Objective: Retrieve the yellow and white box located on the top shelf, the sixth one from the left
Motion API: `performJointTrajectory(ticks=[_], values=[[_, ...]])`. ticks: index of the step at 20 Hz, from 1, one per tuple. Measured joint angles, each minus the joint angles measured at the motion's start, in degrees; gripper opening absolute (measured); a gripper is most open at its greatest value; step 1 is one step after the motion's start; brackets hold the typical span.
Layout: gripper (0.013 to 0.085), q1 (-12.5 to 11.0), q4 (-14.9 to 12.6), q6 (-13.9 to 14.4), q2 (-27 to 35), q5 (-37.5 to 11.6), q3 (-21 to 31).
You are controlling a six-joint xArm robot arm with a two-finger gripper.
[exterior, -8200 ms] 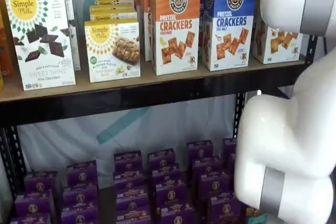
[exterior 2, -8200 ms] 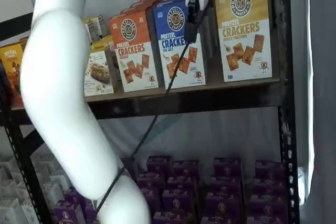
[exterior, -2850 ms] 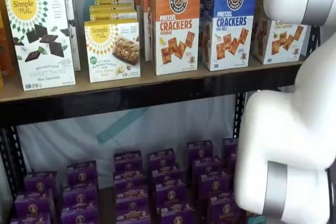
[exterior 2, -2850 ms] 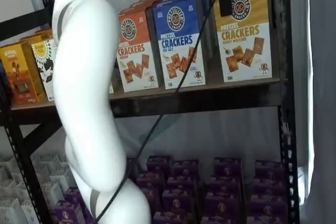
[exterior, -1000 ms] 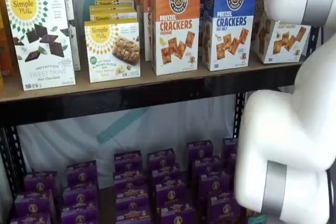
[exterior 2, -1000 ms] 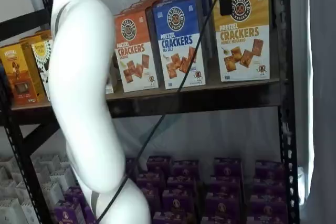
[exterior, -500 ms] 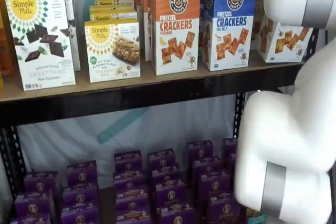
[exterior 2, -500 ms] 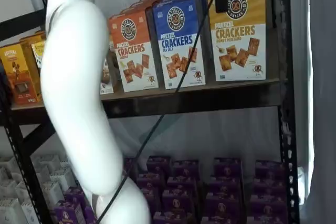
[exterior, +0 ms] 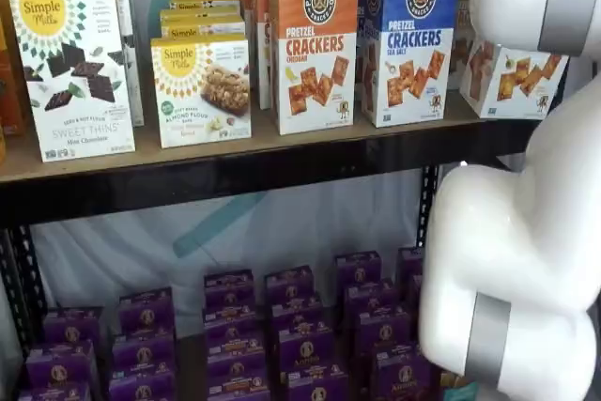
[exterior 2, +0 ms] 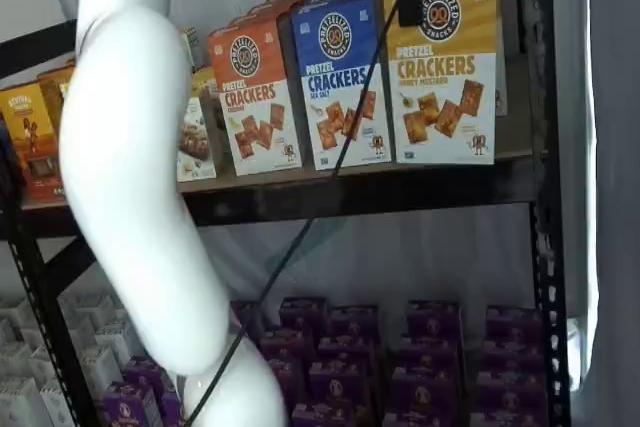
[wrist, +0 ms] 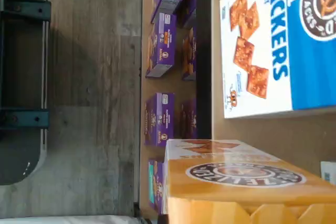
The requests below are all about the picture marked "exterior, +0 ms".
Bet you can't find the wooden shelf board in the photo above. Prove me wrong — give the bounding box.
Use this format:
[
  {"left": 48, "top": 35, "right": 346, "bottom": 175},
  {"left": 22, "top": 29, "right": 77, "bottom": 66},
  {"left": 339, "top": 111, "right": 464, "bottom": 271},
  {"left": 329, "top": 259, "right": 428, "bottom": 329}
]
[{"left": 0, "top": 88, "right": 546, "bottom": 184}]

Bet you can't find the black metal shelf rack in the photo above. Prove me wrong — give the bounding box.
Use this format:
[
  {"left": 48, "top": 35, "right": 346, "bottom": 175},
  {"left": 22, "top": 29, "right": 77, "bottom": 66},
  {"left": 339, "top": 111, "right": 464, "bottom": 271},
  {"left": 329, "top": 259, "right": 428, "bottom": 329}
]
[{"left": 0, "top": 118, "right": 541, "bottom": 364}]

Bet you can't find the purple Annie's snack box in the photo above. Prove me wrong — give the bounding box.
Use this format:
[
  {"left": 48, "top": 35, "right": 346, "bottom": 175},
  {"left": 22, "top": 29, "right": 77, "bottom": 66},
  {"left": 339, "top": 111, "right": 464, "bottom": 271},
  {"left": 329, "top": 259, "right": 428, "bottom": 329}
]
[
  {"left": 44, "top": 306, "right": 102, "bottom": 345},
  {"left": 111, "top": 332, "right": 176, "bottom": 374},
  {"left": 202, "top": 305, "right": 258, "bottom": 337},
  {"left": 208, "top": 362, "right": 270, "bottom": 401},
  {"left": 406, "top": 273, "right": 424, "bottom": 313},
  {"left": 116, "top": 287, "right": 176, "bottom": 332},
  {"left": 335, "top": 253, "right": 383, "bottom": 290},
  {"left": 204, "top": 271, "right": 255, "bottom": 309},
  {"left": 344, "top": 281, "right": 396, "bottom": 318},
  {"left": 270, "top": 295, "right": 326, "bottom": 332},
  {"left": 107, "top": 370, "right": 176, "bottom": 401},
  {"left": 205, "top": 331, "right": 264, "bottom": 374},
  {"left": 397, "top": 246, "right": 424, "bottom": 289},
  {"left": 276, "top": 325, "right": 336, "bottom": 370},
  {"left": 25, "top": 342, "right": 97, "bottom": 386},
  {"left": 281, "top": 363, "right": 349, "bottom": 401},
  {"left": 265, "top": 265, "right": 316, "bottom": 304},
  {"left": 17, "top": 380, "right": 93, "bottom": 401},
  {"left": 369, "top": 343, "right": 440, "bottom": 401},
  {"left": 354, "top": 309, "right": 413, "bottom": 355}
]

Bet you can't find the orange white pretzel crackers box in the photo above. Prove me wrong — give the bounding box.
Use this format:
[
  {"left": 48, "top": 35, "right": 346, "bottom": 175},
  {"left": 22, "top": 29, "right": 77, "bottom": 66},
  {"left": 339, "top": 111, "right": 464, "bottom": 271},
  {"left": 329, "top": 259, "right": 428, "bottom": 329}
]
[
  {"left": 248, "top": 0, "right": 283, "bottom": 111},
  {"left": 268, "top": 0, "right": 362, "bottom": 136}
]

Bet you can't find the Simple Mills almond bars box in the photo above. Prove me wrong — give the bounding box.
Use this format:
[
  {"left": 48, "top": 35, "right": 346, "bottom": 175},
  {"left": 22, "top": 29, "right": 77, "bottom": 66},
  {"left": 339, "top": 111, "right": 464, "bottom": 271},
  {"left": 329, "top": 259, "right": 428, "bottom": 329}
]
[
  {"left": 159, "top": 8, "right": 248, "bottom": 41},
  {"left": 149, "top": 36, "right": 253, "bottom": 149},
  {"left": 169, "top": 0, "right": 241, "bottom": 12}
]

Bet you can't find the blue white pretzel crackers box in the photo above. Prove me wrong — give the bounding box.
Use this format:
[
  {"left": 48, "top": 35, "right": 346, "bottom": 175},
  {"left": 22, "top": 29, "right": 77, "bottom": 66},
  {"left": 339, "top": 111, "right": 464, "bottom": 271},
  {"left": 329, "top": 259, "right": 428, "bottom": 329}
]
[{"left": 360, "top": 0, "right": 461, "bottom": 129}]

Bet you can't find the Simple Mills Sweet Thins box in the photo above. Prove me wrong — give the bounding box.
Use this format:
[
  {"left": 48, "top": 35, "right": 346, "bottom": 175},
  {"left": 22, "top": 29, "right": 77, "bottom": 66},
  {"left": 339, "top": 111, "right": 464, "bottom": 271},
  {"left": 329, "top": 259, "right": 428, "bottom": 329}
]
[
  {"left": 35, "top": 0, "right": 146, "bottom": 128},
  {"left": 8, "top": 0, "right": 137, "bottom": 163}
]

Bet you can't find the teal orange snack box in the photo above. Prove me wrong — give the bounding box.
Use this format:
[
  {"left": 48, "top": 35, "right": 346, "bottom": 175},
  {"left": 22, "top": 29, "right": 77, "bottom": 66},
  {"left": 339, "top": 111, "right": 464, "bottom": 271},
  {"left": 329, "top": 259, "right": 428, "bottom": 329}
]
[{"left": 440, "top": 370, "right": 480, "bottom": 401}]

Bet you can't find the white backdrop sheet teal logo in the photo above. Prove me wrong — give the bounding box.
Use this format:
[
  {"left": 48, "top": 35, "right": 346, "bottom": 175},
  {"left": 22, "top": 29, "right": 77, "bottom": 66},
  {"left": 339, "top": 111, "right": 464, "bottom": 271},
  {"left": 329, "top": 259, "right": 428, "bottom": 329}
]
[{"left": 30, "top": 0, "right": 426, "bottom": 313}]

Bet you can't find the purple snack boxes group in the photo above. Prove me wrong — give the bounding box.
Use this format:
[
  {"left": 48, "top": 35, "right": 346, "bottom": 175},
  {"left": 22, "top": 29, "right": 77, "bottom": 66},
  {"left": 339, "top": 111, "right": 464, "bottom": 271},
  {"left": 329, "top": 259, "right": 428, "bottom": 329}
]
[{"left": 91, "top": 297, "right": 377, "bottom": 401}]

